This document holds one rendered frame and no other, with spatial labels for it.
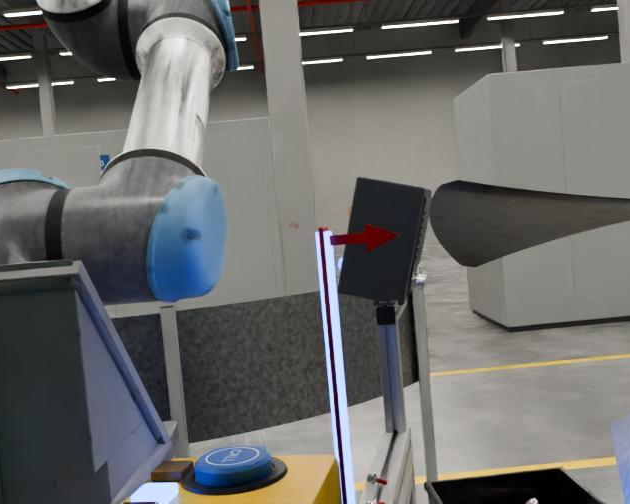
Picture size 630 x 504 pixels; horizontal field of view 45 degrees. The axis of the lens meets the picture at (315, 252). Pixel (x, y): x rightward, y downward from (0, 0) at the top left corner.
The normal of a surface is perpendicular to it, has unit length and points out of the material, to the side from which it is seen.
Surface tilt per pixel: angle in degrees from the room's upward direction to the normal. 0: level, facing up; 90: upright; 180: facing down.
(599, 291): 90
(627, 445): 55
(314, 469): 0
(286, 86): 90
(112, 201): 46
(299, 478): 0
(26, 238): 78
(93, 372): 90
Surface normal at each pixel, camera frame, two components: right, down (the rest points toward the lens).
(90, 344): 1.00, -0.09
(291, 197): 0.04, 0.05
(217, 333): 0.36, 0.02
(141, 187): -0.03, -0.75
